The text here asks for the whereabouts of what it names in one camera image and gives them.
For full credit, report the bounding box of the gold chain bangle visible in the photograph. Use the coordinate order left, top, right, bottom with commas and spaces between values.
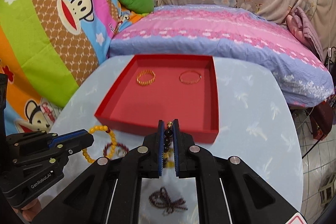
136, 70, 156, 86

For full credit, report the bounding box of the black bead gold charm bracelet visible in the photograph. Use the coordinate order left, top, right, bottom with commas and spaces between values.
163, 121, 174, 162

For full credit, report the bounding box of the colourful monkey cartoon blanket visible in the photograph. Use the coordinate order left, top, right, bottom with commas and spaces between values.
1, 0, 141, 134

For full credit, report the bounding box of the red cardboard box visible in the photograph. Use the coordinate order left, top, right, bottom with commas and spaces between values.
94, 55, 219, 144

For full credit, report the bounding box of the pink blue floral pillow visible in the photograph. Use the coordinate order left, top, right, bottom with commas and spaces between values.
109, 5, 334, 107

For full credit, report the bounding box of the yellow cat-eye stone bracelet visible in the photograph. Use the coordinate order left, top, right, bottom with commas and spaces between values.
162, 147, 176, 169

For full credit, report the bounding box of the small garnet bead necklace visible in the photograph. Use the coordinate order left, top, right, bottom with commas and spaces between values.
148, 186, 189, 216

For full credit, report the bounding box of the yellow bead bracelet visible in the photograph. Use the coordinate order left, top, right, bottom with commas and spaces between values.
81, 124, 117, 164

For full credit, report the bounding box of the pink purple folded cloth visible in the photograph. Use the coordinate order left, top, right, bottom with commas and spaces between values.
285, 6, 324, 61

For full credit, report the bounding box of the left hand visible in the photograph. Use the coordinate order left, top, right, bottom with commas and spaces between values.
13, 198, 42, 222

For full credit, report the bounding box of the dark red bead bracelet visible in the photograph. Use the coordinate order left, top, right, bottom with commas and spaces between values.
102, 141, 130, 159

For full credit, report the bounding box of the rose gold thin bangle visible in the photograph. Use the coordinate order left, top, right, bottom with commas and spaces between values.
179, 70, 202, 85

